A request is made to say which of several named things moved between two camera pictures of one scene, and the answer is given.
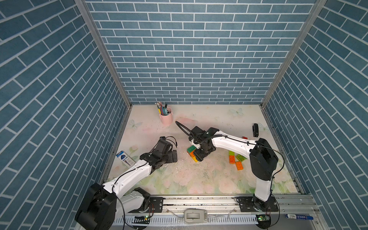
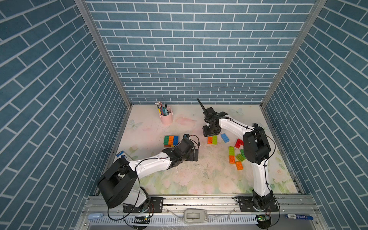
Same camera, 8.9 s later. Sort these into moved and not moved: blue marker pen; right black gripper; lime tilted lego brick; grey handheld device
Moved: right black gripper
Not moved: lime tilted lego brick; grey handheld device; blue marker pen
